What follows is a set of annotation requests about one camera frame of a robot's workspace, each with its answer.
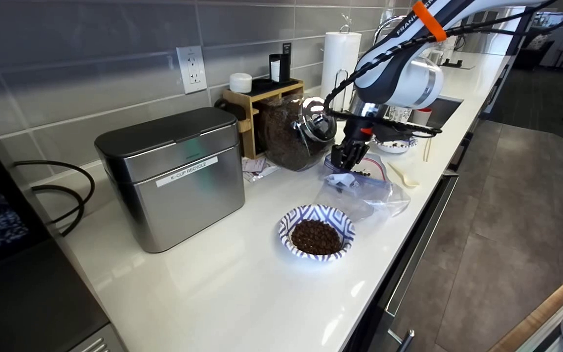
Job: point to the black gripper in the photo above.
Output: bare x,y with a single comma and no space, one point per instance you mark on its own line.
360,136

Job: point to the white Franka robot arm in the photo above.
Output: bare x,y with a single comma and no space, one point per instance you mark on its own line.
405,71

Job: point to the large blue patterned bowl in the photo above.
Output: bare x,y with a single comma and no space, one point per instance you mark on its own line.
317,216

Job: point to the coffee beans in bowl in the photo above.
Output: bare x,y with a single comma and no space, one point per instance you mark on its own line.
317,238

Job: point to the clear zip plastic bag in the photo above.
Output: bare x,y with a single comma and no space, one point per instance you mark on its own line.
371,197

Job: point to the glass coffee bean jar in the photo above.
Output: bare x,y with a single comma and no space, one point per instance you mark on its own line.
291,140

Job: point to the beige stir stick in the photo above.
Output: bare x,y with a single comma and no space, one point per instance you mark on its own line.
426,150

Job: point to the white paper towel roll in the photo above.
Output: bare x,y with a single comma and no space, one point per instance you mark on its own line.
340,52

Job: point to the wooden rack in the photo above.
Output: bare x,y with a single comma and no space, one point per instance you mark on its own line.
248,116

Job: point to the tall black box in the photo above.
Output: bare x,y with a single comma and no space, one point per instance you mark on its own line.
285,62

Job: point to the black box with white label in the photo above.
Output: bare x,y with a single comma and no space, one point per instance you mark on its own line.
274,69

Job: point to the stainless steel bin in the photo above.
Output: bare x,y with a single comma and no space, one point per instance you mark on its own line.
176,183

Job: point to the black appliance with screen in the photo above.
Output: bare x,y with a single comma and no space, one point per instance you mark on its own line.
8,287

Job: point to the white wall outlet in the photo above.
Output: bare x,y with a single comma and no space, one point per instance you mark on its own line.
191,69

